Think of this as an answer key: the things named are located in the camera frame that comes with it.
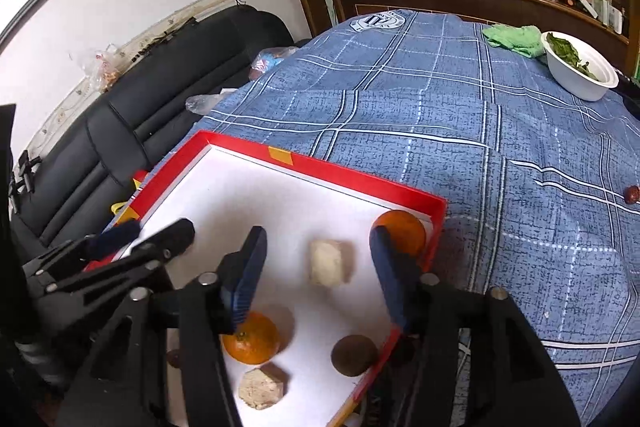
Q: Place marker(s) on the orange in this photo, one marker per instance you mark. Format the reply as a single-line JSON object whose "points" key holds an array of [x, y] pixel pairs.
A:
{"points": [[407, 232], [255, 342]]}

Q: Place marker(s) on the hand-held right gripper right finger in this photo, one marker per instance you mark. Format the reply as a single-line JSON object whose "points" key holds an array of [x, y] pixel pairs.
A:
{"points": [[392, 277]]}

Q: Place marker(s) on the white bowl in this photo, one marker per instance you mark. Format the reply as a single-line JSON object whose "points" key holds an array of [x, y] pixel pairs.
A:
{"points": [[575, 82]]}

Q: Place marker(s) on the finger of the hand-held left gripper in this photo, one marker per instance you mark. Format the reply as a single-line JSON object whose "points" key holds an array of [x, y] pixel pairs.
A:
{"points": [[115, 238], [170, 237]]}

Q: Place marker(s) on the crumpled plastic bag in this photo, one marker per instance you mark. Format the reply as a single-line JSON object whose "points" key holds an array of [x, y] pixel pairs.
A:
{"points": [[100, 69]]}

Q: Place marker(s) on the rough beige cube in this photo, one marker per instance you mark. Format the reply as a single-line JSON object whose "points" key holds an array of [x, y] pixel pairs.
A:
{"points": [[262, 387]]}

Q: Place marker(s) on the cream white cube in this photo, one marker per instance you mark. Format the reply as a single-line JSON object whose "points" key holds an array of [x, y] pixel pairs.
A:
{"points": [[327, 264]]}

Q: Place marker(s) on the brown kiwi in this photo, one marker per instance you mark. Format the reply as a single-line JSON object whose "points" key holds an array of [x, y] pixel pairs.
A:
{"points": [[354, 355]]}

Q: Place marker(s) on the red box with white inside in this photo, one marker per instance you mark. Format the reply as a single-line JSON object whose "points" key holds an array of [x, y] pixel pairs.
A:
{"points": [[250, 192]]}

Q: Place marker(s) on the green cloth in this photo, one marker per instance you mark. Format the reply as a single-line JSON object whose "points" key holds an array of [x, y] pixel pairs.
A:
{"points": [[515, 38]]}

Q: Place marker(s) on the red date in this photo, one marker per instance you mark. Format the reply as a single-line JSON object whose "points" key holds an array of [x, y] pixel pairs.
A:
{"points": [[632, 194]]}

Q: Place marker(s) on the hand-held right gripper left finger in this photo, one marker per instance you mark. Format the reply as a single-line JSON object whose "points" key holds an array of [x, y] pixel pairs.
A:
{"points": [[247, 277]]}

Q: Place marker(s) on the black leather sofa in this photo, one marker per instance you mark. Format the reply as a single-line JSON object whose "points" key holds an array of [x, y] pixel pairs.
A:
{"points": [[150, 97]]}

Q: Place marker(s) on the blue plaid tablecloth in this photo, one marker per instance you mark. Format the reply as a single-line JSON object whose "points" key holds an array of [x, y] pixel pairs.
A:
{"points": [[500, 207]]}

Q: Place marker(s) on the clear plastic bag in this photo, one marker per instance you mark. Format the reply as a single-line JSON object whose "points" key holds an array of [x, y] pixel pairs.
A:
{"points": [[207, 103]]}

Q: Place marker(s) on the colourful snack packet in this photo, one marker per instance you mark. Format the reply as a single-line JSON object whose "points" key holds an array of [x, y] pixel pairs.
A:
{"points": [[270, 62]]}

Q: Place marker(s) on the green leafy vegetable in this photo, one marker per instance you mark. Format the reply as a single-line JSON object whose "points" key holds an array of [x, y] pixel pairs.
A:
{"points": [[565, 52]]}

